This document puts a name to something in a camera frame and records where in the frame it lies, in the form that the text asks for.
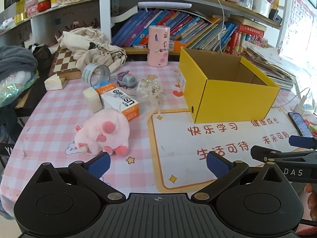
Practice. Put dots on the grey purple toy truck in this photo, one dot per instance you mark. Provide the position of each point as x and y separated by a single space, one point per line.
126 80

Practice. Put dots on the white desk mat with text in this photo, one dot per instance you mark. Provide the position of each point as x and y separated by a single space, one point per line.
179 147

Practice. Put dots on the cream foam cube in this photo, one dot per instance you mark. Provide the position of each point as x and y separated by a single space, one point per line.
92 99

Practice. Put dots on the white power strip charger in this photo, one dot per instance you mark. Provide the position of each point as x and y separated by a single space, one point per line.
303 108

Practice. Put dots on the cream canvas tote bag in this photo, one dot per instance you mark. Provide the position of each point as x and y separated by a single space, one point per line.
89 45

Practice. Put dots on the usmile white orange box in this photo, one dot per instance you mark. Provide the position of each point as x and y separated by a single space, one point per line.
113 97

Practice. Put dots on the yellow cardboard box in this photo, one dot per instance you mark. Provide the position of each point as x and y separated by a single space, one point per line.
222 88

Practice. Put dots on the grey folded blanket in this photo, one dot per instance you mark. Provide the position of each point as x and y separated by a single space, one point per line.
16 58

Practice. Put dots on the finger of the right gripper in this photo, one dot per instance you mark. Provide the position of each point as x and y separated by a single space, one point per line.
263 154
303 142

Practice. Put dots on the wooden chess board box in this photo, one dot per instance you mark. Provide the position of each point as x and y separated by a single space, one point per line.
64 65

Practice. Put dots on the clear packing tape roll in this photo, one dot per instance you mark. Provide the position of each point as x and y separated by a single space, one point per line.
95 73

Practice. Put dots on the black smartphone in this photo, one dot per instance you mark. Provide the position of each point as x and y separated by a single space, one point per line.
300 125

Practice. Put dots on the stack of papers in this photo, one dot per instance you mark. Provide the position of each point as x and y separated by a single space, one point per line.
271 64

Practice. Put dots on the white foam tube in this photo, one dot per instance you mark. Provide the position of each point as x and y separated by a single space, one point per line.
164 5

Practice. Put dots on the pink sticker cylinder canister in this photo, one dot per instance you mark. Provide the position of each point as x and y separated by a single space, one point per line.
158 46

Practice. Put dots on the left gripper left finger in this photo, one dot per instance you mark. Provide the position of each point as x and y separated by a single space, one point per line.
88 175

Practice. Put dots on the iridescent plastic bag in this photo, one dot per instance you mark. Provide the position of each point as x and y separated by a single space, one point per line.
15 84

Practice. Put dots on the pearl ribbon hair accessory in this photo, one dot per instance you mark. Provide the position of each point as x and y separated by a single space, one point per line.
151 92

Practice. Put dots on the red round doll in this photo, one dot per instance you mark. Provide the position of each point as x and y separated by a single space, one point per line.
43 5

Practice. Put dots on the torn white paper box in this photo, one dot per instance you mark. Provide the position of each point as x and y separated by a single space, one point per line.
55 82

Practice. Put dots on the pink plush pig toy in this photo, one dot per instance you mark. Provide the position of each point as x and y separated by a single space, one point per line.
106 131

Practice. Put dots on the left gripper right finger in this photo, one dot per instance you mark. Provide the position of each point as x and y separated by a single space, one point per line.
227 174

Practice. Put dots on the row of children's books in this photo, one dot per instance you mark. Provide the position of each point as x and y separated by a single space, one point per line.
189 30

